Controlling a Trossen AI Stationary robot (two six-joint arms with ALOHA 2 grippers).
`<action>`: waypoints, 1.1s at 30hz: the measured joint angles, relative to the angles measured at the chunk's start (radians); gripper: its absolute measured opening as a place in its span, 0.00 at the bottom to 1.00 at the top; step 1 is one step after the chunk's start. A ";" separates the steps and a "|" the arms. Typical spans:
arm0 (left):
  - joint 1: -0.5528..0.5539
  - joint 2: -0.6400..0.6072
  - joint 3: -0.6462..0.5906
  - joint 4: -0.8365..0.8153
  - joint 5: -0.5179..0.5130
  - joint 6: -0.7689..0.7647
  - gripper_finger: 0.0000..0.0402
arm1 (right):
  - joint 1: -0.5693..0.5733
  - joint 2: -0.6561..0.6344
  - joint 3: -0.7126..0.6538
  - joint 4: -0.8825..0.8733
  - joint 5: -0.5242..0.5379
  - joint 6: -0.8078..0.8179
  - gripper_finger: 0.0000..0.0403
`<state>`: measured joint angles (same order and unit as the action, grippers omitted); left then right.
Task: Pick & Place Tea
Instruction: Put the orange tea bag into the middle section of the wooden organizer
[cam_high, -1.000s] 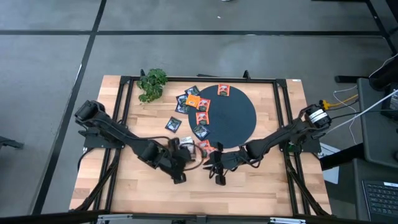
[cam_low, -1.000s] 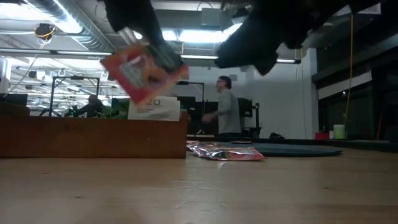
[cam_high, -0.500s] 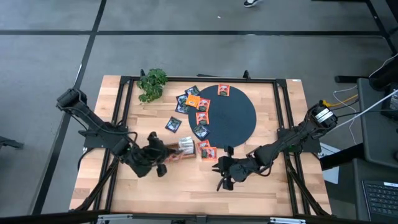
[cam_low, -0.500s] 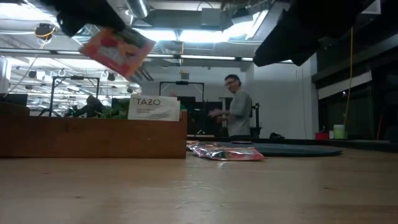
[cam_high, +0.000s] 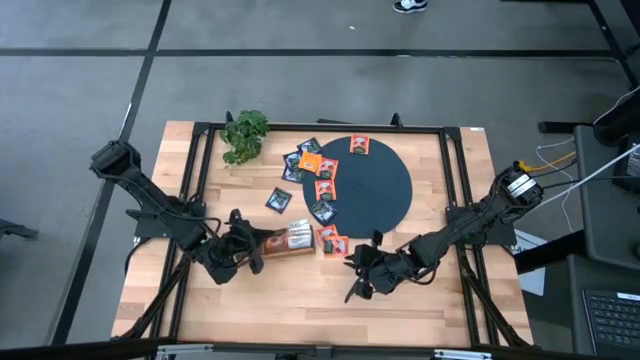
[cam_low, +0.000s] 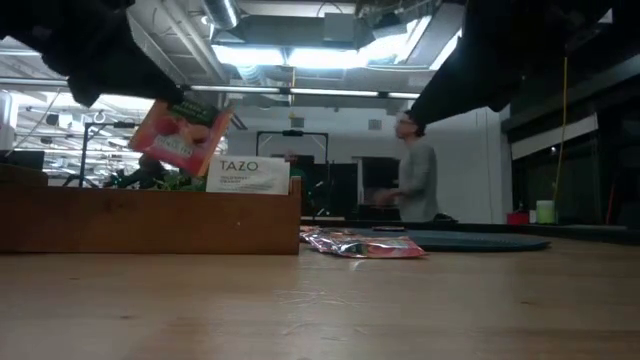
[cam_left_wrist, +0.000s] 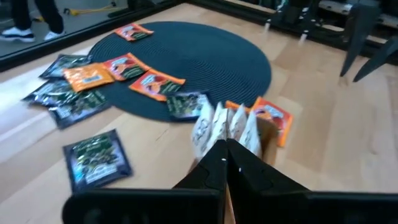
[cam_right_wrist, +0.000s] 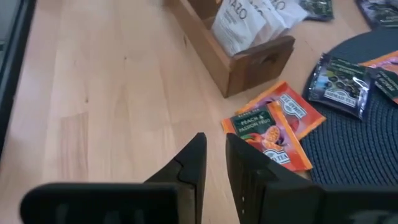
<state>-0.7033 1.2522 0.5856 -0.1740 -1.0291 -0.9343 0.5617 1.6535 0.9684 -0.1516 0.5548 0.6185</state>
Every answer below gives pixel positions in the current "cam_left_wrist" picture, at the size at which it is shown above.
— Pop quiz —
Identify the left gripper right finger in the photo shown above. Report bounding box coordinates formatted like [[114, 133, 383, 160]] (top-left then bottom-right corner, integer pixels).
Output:
[[226, 139, 398, 224]]

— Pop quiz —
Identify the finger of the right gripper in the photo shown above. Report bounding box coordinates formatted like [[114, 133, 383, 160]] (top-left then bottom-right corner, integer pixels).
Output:
[[353, 37, 398, 83], [340, 2, 382, 77]]

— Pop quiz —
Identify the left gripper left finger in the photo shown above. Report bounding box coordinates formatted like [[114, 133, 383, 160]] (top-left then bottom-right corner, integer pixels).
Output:
[[62, 139, 229, 224]]

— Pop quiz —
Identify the wooden tea organiser box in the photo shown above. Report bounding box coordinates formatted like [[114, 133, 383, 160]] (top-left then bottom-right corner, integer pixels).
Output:
[[188, 115, 280, 175]]

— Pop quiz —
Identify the white orange Tazo tea packet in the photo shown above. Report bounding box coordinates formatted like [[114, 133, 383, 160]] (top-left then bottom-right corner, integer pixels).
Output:
[[205, 101, 231, 150], [229, 104, 249, 142], [238, 111, 264, 159], [191, 104, 215, 162]]

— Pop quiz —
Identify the dark green tea packet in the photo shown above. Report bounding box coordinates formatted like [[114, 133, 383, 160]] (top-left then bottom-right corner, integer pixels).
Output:
[[62, 129, 134, 194], [21, 79, 74, 106], [39, 54, 93, 79], [165, 91, 215, 122], [48, 90, 111, 130]]

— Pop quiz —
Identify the plain orange tea packet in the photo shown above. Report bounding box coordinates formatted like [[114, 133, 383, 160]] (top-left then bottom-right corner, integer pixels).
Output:
[[63, 62, 115, 93]]

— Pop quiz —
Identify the dark round woven mat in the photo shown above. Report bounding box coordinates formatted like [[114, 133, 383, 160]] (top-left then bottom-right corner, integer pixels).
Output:
[[88, 21, 272, 123]]

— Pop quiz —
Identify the person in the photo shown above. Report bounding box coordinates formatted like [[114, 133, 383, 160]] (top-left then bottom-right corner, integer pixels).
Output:
[[0, 0, 66, 44]]

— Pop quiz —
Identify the yellow extension cord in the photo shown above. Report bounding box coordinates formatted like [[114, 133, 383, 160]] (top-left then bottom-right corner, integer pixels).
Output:
[[63, 2, 118, 17]]

